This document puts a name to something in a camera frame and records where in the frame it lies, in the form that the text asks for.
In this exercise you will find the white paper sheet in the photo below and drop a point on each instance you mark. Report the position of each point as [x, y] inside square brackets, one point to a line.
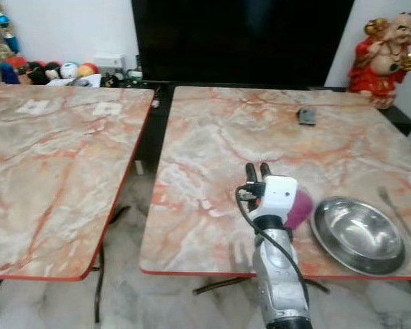
[61, 81]

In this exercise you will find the small gold trophy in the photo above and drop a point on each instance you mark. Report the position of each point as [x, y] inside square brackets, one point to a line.
[3, 52]

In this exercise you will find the blue can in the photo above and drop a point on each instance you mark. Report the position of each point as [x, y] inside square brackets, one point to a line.
[7, 74]

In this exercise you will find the green white device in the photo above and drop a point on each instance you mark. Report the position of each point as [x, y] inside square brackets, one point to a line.
[129, 77]

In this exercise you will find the small dark grey box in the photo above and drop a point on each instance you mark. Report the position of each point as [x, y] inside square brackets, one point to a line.
[307, 116]

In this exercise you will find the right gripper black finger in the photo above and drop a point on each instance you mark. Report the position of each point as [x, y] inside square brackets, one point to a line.
[251, 173]
[265, 171]

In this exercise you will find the blue globe trophy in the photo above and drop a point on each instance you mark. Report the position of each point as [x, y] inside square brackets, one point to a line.
[5, 29]

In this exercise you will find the red laughing buddha statue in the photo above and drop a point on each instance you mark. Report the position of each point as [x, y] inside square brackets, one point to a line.
[377, 65]

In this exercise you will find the silver metal fork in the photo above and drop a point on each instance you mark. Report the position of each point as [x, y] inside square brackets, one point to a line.
[397, 214]

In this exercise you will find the black flat television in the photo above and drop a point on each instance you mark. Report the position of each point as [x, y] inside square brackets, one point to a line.
[243, 41]

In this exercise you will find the purple plastic cup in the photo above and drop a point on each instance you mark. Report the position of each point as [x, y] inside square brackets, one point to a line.
[300, 209]

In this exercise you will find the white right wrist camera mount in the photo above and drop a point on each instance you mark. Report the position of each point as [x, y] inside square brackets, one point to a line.
[281, 195]

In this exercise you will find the white round toy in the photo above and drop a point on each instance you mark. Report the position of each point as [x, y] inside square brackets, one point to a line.
[69, 70]

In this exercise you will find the orange round toy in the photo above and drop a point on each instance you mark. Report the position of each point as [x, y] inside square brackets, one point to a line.
[88, 69]

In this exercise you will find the red lidded jar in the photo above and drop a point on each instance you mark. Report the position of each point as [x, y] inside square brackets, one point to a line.
[18, 62]

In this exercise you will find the stainless steel bowl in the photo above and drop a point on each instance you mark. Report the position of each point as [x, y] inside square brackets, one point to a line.
[359, 236]

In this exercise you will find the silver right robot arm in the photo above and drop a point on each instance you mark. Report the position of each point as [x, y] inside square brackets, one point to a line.
[281, 288]

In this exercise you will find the white wall socket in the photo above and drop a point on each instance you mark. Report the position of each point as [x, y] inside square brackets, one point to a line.
[108, 61]

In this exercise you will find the black round toy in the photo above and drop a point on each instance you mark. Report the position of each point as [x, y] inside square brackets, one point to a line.
[44, 72]

